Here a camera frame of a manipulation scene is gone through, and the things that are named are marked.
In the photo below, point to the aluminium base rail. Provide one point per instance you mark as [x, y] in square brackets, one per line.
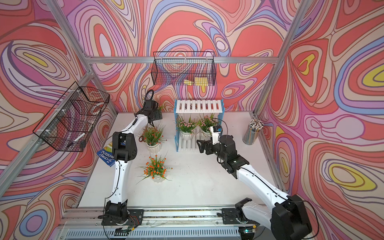
[159, 223]

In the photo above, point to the yellow sponge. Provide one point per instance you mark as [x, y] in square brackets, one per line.
[197, 81]

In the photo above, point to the clear tape roll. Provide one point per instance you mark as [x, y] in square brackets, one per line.
[95, 108]

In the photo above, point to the black wire basket back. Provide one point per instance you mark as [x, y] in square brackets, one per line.
[173, 67]

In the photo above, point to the orange flower pot front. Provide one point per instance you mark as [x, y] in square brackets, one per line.
[155, 169]

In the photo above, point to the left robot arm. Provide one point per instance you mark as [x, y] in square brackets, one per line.
[124, 150]

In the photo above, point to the black wire basket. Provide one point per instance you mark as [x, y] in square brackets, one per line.
[173, 67]
[71, 118]

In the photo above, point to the red handled scissors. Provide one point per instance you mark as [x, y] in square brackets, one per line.
[141, 139]

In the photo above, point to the black wire basket left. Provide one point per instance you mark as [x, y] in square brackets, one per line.
[71, 118]

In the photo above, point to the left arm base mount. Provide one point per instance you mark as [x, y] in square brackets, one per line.
[132, 217]

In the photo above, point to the blue white slatted rack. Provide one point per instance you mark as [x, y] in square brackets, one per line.
[194, 109]

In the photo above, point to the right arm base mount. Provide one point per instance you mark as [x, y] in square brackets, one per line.
[232, 216]

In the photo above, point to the pencil holder with pencils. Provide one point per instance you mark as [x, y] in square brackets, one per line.
[254, 127]

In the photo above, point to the white marker pen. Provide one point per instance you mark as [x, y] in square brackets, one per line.
[72, 142]

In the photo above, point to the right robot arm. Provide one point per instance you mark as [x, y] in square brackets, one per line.
[284, 215]

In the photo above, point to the red flower pot middle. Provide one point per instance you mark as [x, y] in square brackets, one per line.
[154, 138]

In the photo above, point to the blue picture book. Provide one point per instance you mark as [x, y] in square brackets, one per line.
[106, 154]

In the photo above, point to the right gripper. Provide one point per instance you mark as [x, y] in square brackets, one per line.
[209, 144]

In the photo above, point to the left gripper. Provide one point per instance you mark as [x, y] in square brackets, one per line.
[158, 115]

